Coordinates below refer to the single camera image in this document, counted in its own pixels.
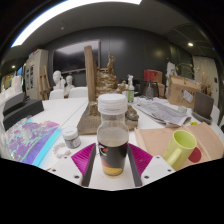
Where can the dark drink bottle white cap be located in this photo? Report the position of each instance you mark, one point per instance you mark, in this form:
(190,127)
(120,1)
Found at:
(112,140)

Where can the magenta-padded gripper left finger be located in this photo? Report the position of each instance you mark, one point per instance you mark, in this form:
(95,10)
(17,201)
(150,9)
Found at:
(81,160)

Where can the round ceiling spotlights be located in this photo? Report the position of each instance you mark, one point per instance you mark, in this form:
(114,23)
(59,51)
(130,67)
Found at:
(190,44)

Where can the colourful holographic painting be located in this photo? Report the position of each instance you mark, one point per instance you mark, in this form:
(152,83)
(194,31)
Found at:
(30,140)

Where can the golden sculpture on wooden base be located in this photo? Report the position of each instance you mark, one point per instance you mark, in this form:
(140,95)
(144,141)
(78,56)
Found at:
(106,83)

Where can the light wooden drawing board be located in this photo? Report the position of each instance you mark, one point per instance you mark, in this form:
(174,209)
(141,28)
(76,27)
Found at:
(150,141)

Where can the grey newspaper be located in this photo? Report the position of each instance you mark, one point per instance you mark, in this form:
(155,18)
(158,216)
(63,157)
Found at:
(160,111)

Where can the white plastic chair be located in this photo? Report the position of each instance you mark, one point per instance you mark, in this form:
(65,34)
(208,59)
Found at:
(56,94)
(78,92)

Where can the small white cup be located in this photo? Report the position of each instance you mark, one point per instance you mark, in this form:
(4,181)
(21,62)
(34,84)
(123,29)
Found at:
(182,109)

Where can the wooden easel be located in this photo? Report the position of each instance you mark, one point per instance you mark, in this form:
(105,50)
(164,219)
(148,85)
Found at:
(44,81)

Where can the clear glass bottle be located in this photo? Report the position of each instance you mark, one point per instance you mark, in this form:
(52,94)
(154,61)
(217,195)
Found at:
(149,91)

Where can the white plaster statue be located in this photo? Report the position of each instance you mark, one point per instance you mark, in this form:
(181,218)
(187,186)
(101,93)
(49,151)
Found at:
(170,71)

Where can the white cabinet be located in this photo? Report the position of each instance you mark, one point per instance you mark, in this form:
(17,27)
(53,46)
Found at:
(33,73)

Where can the small yellow tag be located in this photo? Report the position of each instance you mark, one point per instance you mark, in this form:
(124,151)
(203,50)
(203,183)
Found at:
(193,123)

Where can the yellow-green mug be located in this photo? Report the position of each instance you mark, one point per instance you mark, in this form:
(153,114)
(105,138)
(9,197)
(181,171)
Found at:
(180,146)

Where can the black foam block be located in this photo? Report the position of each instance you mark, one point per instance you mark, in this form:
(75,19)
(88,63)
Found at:
(25,113)
(15,102)

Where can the white spray bottle green label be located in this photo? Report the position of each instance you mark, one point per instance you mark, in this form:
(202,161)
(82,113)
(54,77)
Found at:
(130,93)

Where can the flat round red coaster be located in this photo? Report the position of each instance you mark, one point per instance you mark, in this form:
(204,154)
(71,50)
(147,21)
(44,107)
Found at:
(196,155)

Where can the red box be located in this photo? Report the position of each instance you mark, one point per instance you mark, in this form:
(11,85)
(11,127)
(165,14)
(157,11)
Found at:
(152,76)

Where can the white plaster bust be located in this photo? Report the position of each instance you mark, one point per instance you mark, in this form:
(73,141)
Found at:
(57,79)
(69,86)

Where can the small grey jar white lid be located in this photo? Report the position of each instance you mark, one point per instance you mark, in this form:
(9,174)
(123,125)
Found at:
(71,138)

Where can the wooden paint brush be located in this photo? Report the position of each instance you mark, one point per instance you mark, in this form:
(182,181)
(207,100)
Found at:
(60,151)

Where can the dark wall blackboard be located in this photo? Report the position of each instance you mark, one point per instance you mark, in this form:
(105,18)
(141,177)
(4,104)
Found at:
(71,56)

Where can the long ceiling light strip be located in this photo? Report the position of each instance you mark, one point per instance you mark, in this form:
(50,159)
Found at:
(50,15)

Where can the brown cardboard box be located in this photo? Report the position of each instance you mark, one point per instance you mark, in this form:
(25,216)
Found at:
(180,91)

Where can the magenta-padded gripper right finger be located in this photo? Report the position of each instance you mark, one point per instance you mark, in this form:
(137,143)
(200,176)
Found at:
(143,160)

